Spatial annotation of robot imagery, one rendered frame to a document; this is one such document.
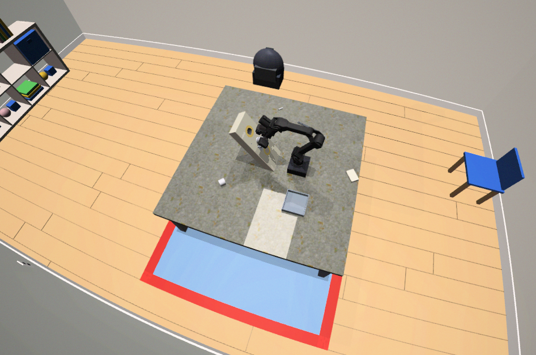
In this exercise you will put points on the beige flat box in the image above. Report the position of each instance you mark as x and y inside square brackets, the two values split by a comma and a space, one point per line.
[352, 175]

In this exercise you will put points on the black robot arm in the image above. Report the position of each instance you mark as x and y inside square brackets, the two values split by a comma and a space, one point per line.
[282, 125]

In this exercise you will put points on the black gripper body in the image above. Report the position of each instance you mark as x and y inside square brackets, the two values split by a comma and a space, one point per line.
[264, 141]

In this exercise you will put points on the light blue shallow tray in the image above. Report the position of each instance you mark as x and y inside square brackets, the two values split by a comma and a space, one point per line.
[295, 202]

